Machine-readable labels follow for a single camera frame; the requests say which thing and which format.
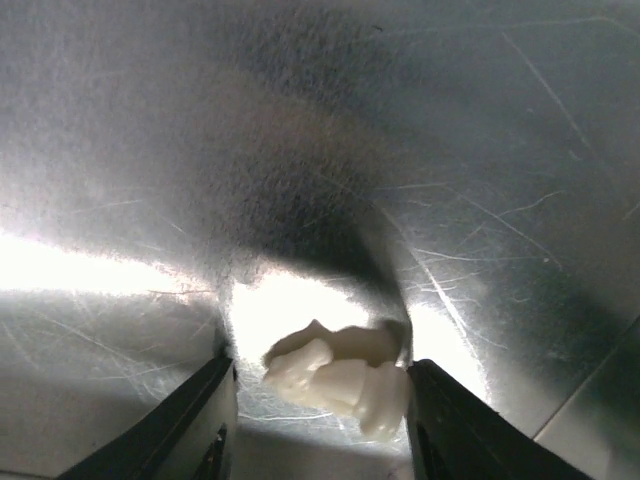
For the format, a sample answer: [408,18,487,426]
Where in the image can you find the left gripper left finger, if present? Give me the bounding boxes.
[58,354,238,480]

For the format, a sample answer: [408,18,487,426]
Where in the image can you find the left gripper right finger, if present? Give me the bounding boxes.
[407,360,590,480]

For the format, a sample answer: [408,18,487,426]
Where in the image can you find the white queenside knight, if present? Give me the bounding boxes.
[263,319,410,442]

